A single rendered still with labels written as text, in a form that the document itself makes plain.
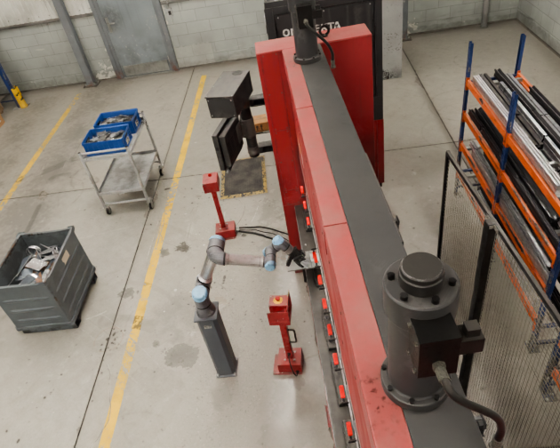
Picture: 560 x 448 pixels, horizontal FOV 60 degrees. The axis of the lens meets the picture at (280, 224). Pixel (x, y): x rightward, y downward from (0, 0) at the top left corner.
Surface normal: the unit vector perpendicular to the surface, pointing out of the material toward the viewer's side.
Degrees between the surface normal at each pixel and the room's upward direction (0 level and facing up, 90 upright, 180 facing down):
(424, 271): 0
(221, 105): 90
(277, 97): 90
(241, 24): 90
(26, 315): 90
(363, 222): 0
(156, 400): 0
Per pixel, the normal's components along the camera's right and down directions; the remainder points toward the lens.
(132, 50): 0.01, 0.64
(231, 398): -0.14, -0.76
